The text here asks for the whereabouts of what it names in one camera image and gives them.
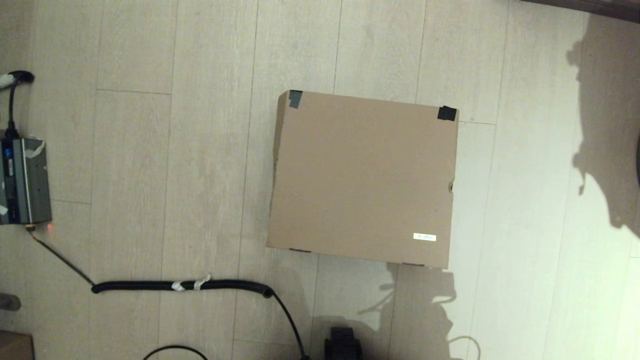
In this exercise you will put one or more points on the brown cardboard shoe box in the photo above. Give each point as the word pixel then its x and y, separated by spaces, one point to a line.
pixel 360 180

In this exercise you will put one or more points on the small brown cardboard carton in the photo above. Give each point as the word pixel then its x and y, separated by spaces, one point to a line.
pixel 15 347

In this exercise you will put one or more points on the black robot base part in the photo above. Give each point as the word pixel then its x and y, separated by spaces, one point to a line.
pixel 342 345

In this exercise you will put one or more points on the small grey floor object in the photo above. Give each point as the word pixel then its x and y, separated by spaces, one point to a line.
pixel 9 302

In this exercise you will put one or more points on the grey power adapter box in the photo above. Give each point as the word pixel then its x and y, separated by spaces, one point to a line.
pixel 25 182

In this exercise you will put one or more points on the white socket plug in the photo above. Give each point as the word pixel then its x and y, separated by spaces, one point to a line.
pixel 5 81

